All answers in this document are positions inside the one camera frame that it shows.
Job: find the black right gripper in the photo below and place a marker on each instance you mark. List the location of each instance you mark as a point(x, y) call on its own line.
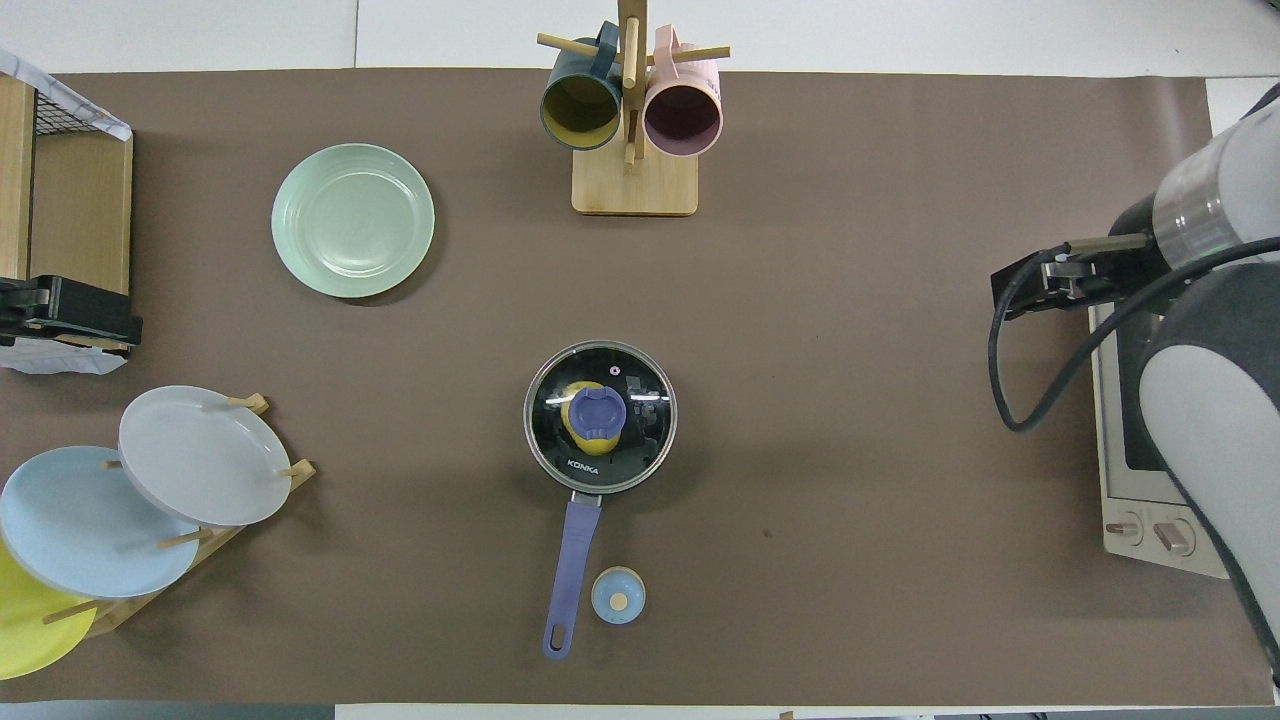
point(1040, 272)

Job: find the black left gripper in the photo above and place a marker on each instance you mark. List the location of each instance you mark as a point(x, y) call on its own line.
point(90, 303)

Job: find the glass lid with purple knob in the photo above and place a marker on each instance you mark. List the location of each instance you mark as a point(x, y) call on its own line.
point(645, 440)

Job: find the yellow lemon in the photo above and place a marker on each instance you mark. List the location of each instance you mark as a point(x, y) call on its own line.
point(597, 443)

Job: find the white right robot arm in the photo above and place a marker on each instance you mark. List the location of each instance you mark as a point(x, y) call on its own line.
point(1210, 400)

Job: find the grey plate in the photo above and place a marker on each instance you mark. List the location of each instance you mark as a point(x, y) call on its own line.
point(200, 455)

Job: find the light blue plate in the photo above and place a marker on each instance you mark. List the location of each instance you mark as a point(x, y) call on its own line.
point(80, 530)

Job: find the wooden plate rack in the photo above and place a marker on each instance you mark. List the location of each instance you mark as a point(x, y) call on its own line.
point(135, 600)

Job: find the yellow plate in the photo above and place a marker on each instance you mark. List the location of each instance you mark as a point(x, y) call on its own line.
point(25, 630)

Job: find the pale green plate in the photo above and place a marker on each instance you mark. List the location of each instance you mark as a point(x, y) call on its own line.
point(352, 220)

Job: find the beige toaster oven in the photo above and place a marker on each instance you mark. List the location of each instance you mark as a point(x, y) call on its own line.
point(1125, 480)

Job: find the brown table mat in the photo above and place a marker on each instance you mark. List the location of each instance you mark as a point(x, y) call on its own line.
point(800, 250)

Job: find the pink mug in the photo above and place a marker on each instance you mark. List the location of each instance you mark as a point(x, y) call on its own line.
point(683, 115)

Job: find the wooden mug tree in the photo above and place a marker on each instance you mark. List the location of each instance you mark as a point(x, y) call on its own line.
point(635, 185)

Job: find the dark blue mug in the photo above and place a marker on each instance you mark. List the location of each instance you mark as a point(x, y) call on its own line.
point(580, 105)

